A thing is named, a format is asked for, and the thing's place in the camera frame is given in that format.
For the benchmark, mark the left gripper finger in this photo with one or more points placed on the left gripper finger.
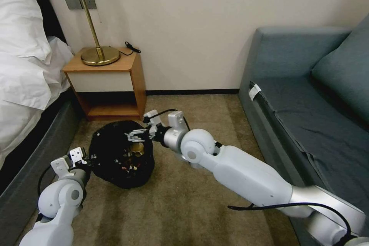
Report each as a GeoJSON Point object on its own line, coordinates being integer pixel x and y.
{"type": "Point", "coordinates": [91, 157]}

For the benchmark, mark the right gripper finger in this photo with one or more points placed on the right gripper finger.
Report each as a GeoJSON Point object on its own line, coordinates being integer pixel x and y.
{"type": "Point", "coordinates": [135, 139]}
{"type": "Point", "coordinates": [136, 133]}

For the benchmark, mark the golden garbage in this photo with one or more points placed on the golden garbage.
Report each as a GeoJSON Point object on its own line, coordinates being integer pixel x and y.
{"type": "Point", "coordinates": [136, 148]}

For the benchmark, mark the black trash bin with bag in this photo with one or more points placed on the black trash bin with bag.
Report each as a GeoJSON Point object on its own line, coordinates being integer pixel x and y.
{"type": "Point", "coordinates": [115, 142]}

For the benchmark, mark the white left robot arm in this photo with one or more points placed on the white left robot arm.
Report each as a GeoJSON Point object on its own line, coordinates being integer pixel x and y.
{"type": "Point", "coordinates": [57, 197]}

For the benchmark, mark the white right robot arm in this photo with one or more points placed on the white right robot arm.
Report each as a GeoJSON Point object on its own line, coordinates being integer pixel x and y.
{"type": "Point", "coordinates": [248, 168]}

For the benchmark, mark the small colourful wrapper garbage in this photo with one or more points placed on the small colourful wrapper garbage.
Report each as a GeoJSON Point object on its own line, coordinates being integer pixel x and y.
{"type": "Point", "coordinates": [128, 166]}

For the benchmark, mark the grey bed base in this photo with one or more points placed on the grey bed base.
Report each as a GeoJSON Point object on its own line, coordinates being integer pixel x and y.
{"type": "Point", "coordinates": [31, 148]}

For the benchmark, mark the black baseboard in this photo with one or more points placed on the black baseboard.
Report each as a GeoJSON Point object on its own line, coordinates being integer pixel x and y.
{"type": "Point", "coordinates": [193, 92]}

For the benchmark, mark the wooden nightstand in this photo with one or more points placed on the wooden nightstand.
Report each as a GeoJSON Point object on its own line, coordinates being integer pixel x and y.
{"type": "Point", "coordinates": [103, 81]}

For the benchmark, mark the brass lamp stand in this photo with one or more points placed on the brass lamp stand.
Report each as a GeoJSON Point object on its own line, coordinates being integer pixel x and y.
{"type": "Point", "coordinates": [99, 54]}

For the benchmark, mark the white duvet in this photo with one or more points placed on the white duvet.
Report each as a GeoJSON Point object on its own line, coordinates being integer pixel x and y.
{"type": "Point", "coordinates": [26, 84]}

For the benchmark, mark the white sofa tag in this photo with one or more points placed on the white sofa tag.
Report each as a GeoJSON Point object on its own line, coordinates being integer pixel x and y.
{"type": "Point", "coordinates": [254, 92]}

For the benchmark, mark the dark headboard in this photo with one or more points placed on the dark headboard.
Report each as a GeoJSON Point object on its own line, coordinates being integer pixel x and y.
{"type": "Point", "coordinates": [52, 21]}

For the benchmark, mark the blue-grey sofa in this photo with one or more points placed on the blue-grey sofa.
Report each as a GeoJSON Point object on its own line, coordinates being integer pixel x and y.
{"type": "Point", "coordinates": [288, 90]}

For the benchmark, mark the white pillow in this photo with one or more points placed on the white pillow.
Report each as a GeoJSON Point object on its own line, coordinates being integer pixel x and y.
{"type": "Point", "coordinates": [20, 18]}

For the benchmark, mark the blue-grey sofa cushion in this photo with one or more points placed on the blue-grey sofa cushion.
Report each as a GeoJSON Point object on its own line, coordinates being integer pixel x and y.
{"type": "Point", "coordinates": [343, 81]}

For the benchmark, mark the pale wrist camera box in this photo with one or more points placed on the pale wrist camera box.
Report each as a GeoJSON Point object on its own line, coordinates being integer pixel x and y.
{"type": "Point", "coordinates": [154, 118]}
{"type": "Point", "coordinates": [77, 153]}

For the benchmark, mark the grey wall switch plate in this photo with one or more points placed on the grey wall switch plate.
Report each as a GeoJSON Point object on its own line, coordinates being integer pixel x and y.
{"type": "Point", "coordinates": [75, 4]}

